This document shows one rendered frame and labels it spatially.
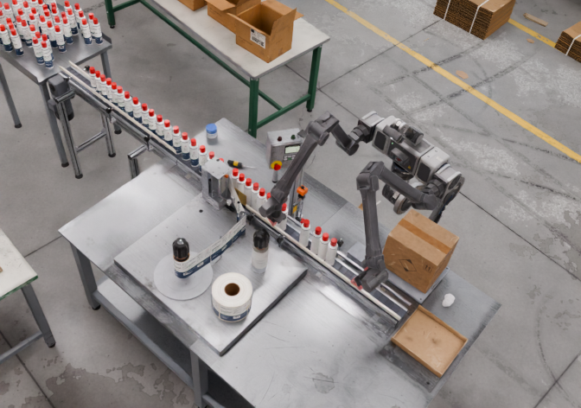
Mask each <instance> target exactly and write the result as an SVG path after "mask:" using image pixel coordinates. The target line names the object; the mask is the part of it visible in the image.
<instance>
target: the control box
mask: <svg viewBox="0 0 581 408"><path fill-rule="evenodd" d="M299 131H300V130H299V129H298V128H297V129H290V130H282V131H269V132H267V139H266V153H265V158H266V161H267V164H268V167H269V169H274V165H275V164H276V163H278V164H279V165H280V166H281V169H283V168H288V167H289V166H290V164H291V162H292V160H288V161H283V160H284V156H287V155H294V154H296V153H297V152H295V153H288V154H285V153H284V148H285V146H287V145H294V144H301V146H302V145H303V142H302V140H301V138H298V137H297V133H298V132H299ZM291 135H295V136H296V139H295V140H291ZM278 137H282V139H283V140H282V142H278ZM301 146H300V148H301Z"/></svg>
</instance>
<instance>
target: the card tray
mask: <svg viewBox="0 0 581 408"><path fill-rule="evenodd" d="M467 341H468V338H466V337H465V336H463V335H462V334H460V333H459V332H457V331H456V330H455V329H453V328H452V327H451V326H450V325H448V324H447V323H445V322H444V321H442V320H441V319H439V318H438V317H437V316H435V315H433V314H432V313H431V312H430V311H429V310H427V309H426V308H424V307H423V306H421V305H419V306H418V308H417V309H416V310H415V311H414V313H413V314H412V315H411V316H410V318H409V319H408V320H407V321H406V322H405V324H404V325H403V326H402V327H401V328H400V330H399V331H398V332H397V333H396V334H395V336H394V337H392V338H391V342H393V343H394V344H395V345H397V346H398V347H400V348H401V349H402V350H404V351H405V352H406V353H408V354H409V355H410V356H411V357H412V358H414V359H415V360H416V361H418V362H419V363H420V364H422V365H423V366H424V367H426V368H427V369H429V370H430V371H431V372H433V373H434V374H436V375H437V376H438V377H439V378H441V376H442V375H443V374H444V372H445V371H446V369H447V368H448V367H449V365H450V364H451V362H452V361H453V360H454V359H455V358H456V357H457V355H458V354H459V352H460V351H461V350H462V348H463V347H464V345H465V344H466V343H467Z"/></svg>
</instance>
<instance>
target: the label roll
mask: <svg viewBox="0 0 581 408"><path fill-rule="evenodd" d="M212 304H213V311H214V313H215V314H216V315H217V316H218V317H219V318H220V319H221V320H223V321H226V322H237V321H240V320H242V319H244V318H245V317H246V316H247V315H248V314H249V312H250V310H251V307H252V284H251V282H250V281H249V279H248V278H247V277H245V276H243V275H241V274H239V273H235V272H229V273H226V274H223V275H221V276H219V277H218V278H217V279H216V280H215V281H214V283H213V286H212Z"/></svg>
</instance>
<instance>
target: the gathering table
mask: <svg viewBox="0 0 581 408"><path fill-rule="evenodd" d="M56 5H57V8H58V9H59V13H60V17H61V12H63V11H64V12H65V9H64V7H63V6H62V5H60V4H59V3H57V2H56ZM16 31H17V34H19V31H18V29H17V30H16ZM101 34H102V39H103V44H102V45H97V44H96V41H94V40H93V39H92V43H93V44H92V45H91V46H87V45H85V41H84V38H83V37H82V35H81V31H80V30H78V35H73V44H72V45H67V42H65V45H66V50H67V51H66V53H63V54H62V53H60V52H59V49H58V48H52V52H53V56H54V61H53V64H54V67H53V68H52V69H47V68H46V65H45V64H44V65H38V64H37V60H36V58H35V51H34V49H33V47H32V48H27V46H26V43H22V41H21V37H20V35H19V38H20V41H21V44H22V49H23V52H24V56H21V57H18V56H16V51H15V49H14V47H13V45H12V48H13V52H11V53H7V52H6V51H5V48H4V46H1V45H0V56H1V57H2V58H4V59H5V60H6V61H7V62H8V63H10V64H11V65H12V66H13V67H15V68H16V69H18V70H19V71H20V72H22V73H23V74H25V75H26V76H27V77H28V78H30V79H31V80H33V81H34V82H35V83H36V84H37V85H38V86H39V87H40V90H41V95H42V99H43V102H44V105H45V108H46V112H47V115H48V120H49V123H50V126H51V130H52V132H53V136H54V140H55V144H56V147H57V150H58V153H59V157H60V160H61V163H62V164H61V167H63V168H65V167H67V166H68V165H69V163H68V161H67V156H66V152H65V149H64V146H63V142H62V140H61V134H60V131H59V127H58V124H57V121H56V117H55V114H54V111H53V110H51V109H50V108H49V106H48V100H50V99H51V98H50V96H49V92H48V87H47V82H48V79H50V78H52V77H54V76H55V75H57V74H58V72H60V71H62V70H61V69H60V68H59V66H61V67H64V68H65V69H66V68H68V67H72V66H71V65H70V63H69V61H71V62H72V63H73V64H74V65H76V66H79V65H81V64H82V63H84V62H86V61H89V60H91V59H92V58H94V57H96V56H98V55H99V54H100V56H101V61H102V66H103V71H104V75H105V78H106V79H107V78H110V79H111V80H112V74H111V69H110V63H109V59H108V53H107V50H109V49H111V48H112V39H111V38H110V37H108V36H107V35H105V34H104V33H103V32H102V31H101ZM0 85H1V87H2V89H3V94H4V97H5V99H6V102H7V105H8V107H9V109H10V114H11V117H12V119H13V122H14V124H15V128H17V129H18V128H21V127H22V124H21V122H20V119H19V117H18V114H17V111H16V107H15V104H14V101H13V99H12V96H11V93H10V89H9V86H8V83H7V80H6V78H5V75H4V72H3V68H2V65H1V62H0ZM113 126H114V130H115V131H114V133H115V134H117V135H118V134H120V133H121V132H122V131H121V128H120V127H119V126H118V125H116V124H115V123H113Z"/></svg>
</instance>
